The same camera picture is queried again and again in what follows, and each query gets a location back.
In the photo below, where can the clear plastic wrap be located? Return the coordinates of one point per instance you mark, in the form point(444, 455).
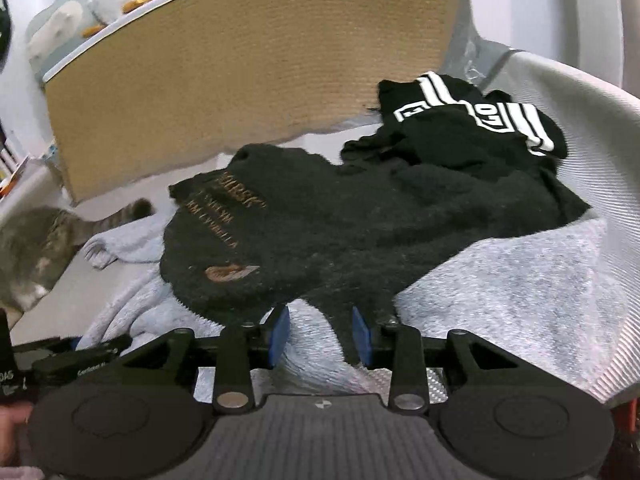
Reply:
point(470, 60)

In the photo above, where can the grey tabby cat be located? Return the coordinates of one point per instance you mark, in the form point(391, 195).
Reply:
point(35, 250)

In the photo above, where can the black fuzzy sweater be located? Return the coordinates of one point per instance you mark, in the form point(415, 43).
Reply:
point(325, 230)

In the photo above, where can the black wall-hung object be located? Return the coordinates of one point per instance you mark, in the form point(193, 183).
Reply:
point(4, 25)

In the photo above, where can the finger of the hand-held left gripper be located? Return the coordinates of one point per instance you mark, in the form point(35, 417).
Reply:
point(97, 346)

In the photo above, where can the woven beige cushion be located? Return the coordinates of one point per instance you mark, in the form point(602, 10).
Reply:
point(250, 60)

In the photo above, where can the light blue plush pillow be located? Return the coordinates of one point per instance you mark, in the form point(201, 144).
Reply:
point(60, 25)

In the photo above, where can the person's left hand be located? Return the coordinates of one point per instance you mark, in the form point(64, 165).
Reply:
point(10, 425)

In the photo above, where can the black white-striped garment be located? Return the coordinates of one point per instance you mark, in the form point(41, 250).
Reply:
point(450, 130)

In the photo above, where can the light grey fleece garment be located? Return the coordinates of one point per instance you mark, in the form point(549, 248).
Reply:
point(500, 300)

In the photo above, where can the row of books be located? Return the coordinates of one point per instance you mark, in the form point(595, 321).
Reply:
point(12, 165)

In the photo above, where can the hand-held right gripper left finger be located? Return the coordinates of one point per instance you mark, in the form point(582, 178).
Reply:
point(281, 332)

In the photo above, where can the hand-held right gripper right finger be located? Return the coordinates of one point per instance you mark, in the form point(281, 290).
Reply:
point(361, 337)

